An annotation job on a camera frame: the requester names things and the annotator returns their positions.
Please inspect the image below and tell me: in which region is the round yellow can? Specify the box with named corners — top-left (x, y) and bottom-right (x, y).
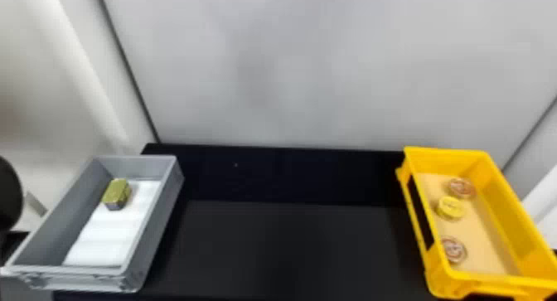
top-left (435, 196), bottom-right (467, 221)

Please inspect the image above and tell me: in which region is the round orange can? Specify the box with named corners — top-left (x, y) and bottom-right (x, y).
top-left (440, 236), bottom-right (469, 265)
top-left (447, 177), bottom-right (477, 201)

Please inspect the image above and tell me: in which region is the white foam insert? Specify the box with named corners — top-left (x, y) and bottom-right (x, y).
top-left (62, 178), bottom-right (163, 269)

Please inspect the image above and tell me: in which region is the grey crate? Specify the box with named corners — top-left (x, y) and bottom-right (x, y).
top-left (0, 154), bottom-right (186, 294)

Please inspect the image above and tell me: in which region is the yellow crate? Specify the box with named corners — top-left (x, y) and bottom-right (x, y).
top-left (395, 145), bottom-right (557, 301)

